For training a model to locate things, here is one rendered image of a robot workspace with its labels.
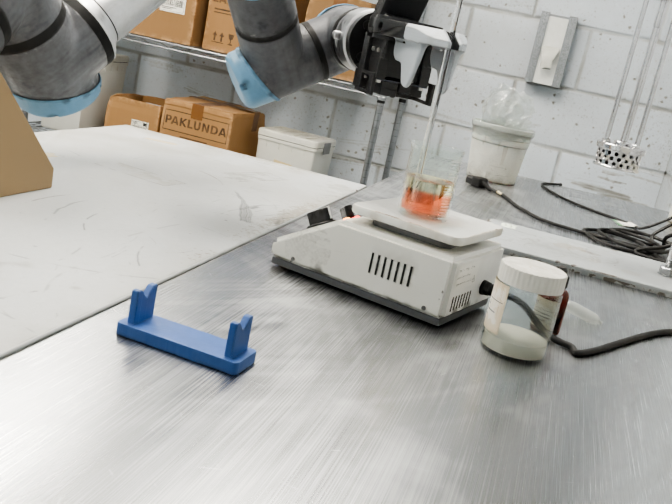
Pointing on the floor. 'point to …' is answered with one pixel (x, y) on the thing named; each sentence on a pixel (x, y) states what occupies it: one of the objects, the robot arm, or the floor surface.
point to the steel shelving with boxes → (245, 137)
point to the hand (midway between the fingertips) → (451, 37)
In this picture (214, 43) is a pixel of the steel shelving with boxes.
